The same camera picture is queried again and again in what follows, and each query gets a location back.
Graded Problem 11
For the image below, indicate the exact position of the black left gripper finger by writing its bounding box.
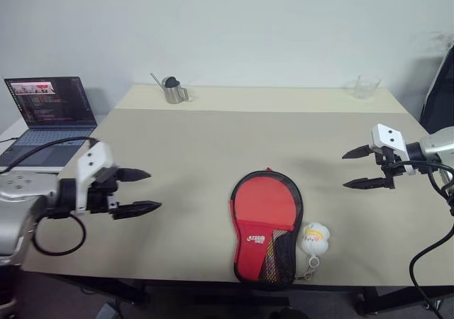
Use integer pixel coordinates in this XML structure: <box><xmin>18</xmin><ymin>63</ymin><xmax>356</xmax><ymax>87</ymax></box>
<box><xmin>116</xmin><ymin>168</ymin><xmax>152</xmax><ymax>184</ymax></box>
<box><xmin>112</xmin><ymin>201</ymin><xmax>163</xmax><ymax>221</ymax></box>

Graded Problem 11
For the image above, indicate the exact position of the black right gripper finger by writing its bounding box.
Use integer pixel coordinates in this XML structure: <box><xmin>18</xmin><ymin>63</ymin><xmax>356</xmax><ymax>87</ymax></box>
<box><xmin>342</xmin><ymin>145</ymin><xmax>372</xmax><ymax>161</ymax></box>
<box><xmin>343</xmin><ymin>177</ymin><xmax>387</xmax><ymax>191</ymax></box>

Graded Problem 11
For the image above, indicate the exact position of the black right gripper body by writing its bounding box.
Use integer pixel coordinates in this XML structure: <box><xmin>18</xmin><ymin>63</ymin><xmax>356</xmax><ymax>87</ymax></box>
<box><xmin>368</xmin><ymin>145</ymin><xmax>405</xmax><ymax>191</ymax></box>

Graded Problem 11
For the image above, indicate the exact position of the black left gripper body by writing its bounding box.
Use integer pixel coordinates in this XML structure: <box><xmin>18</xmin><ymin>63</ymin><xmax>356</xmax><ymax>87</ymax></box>
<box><xmin>87</xmin><ymin>168</ymin><xmax>120</xmax><ymax>216</ymax></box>

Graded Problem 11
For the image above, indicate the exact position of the red table tennis paddle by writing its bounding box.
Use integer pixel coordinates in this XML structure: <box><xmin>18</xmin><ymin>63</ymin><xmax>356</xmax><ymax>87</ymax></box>
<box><xmin>233</xmin><ymin>176</ymin><xmax>299</xmax><ymax>281</ymax></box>

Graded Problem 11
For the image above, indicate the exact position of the red black paddle case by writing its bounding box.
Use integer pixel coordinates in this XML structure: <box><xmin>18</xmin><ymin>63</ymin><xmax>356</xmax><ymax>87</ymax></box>
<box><xmin>228</xmin><ymin>168</ymin><xmax>304</xmax><ymax>285</ymax></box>

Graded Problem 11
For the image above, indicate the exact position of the clear glass beaker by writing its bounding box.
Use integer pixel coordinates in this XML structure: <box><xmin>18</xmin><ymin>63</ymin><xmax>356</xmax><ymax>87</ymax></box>
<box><xmin>350</xmin><ymin>74</ymin><xmax>382</xmax><ymax>100</ymax></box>

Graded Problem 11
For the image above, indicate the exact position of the white duck plush charm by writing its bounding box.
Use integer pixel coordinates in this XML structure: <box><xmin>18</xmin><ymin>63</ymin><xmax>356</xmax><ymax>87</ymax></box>
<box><xmin>300</xmin><ymin>221</ymin><xmax>333</xmax><ymax>258</ymax></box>

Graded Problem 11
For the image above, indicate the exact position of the black panel with white edge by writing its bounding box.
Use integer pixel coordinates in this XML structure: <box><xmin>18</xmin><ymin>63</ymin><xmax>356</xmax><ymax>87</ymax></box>
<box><xmin>420</xmin><ymin>45</ymin><xmax>454</xmax><ymax>134</ymax></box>

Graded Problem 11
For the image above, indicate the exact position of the stainless steel cup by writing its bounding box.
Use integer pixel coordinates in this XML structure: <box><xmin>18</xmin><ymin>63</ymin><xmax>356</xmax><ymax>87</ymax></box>
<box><xmin>161</xmin><ymin>76</ymin><xmax>190</xmax><ymax>104</ymax></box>

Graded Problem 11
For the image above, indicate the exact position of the open grey laptop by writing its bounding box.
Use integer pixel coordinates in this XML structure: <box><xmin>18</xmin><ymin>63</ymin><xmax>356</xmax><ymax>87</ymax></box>
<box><xmin>4</xmin><ymin>77</ymin><xmax>99</xmax><ymax>167</ymax></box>

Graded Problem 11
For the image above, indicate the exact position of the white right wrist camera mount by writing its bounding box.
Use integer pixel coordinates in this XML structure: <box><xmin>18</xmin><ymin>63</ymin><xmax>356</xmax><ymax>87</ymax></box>
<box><xmin>371</xmin><ymin>123</ymin><xmax>418</xmax><ymax>175</ymax></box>

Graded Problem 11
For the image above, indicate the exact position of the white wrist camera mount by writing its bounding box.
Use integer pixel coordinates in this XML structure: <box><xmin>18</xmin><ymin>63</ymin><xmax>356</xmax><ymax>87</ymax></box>
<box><xmin>74</xmin><ymin>141</ymin><xmax>114</xmax><ymax>216</ymax></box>
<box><xmin>371</xmin><ymin>123</ymin><xmax>418</xmax><ymax>175</ymax></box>

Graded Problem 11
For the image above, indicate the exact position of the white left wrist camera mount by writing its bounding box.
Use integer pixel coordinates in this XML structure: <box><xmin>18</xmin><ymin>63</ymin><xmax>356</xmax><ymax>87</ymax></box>
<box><xmin>74</xmin><ymin>141</ymin><xmax>114</xmax><ymax>216</ymax></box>

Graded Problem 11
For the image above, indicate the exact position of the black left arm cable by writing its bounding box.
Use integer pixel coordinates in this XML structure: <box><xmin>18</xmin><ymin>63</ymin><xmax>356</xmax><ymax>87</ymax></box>
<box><xmin>0</xmin><ymin>137</ymin><xmax>99</xmax><ymax>174</ymax></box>
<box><xmin>32</xmin><ymin>211</ymin><xmax>87</xmax><ymax>256</ymax></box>

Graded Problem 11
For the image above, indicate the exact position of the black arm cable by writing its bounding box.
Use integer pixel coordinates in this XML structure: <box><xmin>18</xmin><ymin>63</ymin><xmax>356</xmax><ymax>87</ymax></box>
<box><xmin>392</xmin><ymin>159</ymin><xmax>454</xmax><ymax>319</ymax></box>
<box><xmin>32</xmin><ymin>211</ymin><xmax>87</xmax><ymax>256</ymax></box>
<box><xmin>0</xmin><ymin>137</ymin><xmax>99</xmax><ymax>174</ymax></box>

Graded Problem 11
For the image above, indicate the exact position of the black table frame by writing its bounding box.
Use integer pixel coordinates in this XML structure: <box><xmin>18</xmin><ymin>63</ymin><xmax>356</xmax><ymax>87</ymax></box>
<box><xmin>52</xmin><ymin>272</ymin><xmax>437</xmax><ymax>316</ymax></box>

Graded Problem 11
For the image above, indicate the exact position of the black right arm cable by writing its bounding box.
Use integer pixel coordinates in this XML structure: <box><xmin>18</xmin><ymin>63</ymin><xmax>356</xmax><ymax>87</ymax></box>
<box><xmin>392</xmin><ymin>159</ymin><xmax>454</xmax><ymax>319</ymax></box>

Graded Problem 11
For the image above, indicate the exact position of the silver metal keychain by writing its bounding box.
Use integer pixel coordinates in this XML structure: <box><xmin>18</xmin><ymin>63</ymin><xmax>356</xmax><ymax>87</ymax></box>
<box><xmin>296</xmin><ymin>254</ymin><xmax>322</xmax><ymax>281</ymax></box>

